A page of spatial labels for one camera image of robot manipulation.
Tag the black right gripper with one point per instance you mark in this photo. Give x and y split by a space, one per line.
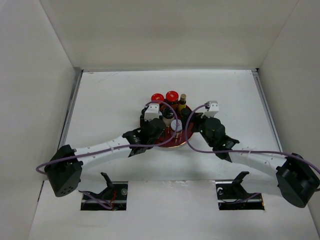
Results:
197 119

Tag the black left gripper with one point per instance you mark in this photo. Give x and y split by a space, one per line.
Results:
144 123

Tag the black pepper shaker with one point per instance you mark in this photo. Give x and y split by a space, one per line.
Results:
185 113

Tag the yellow bottle gold cap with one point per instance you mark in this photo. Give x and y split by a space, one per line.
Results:
182 102

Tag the white lid jar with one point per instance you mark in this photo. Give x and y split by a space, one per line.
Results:
176 128

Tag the black cap white bottle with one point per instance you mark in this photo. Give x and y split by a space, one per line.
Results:
167 116

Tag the red lid jar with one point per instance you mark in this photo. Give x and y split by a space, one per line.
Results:
157 97
172 99

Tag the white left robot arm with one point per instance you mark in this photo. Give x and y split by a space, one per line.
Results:
67 164

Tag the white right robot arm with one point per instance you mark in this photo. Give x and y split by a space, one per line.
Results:
286 175

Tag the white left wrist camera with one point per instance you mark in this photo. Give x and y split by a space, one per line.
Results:
151 112

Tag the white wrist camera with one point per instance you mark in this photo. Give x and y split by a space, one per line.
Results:
151 112
212 108

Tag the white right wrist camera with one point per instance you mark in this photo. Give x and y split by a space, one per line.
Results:
212 108

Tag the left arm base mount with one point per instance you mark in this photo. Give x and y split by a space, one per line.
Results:
112 198

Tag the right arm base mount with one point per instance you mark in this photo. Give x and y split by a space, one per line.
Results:
231 196

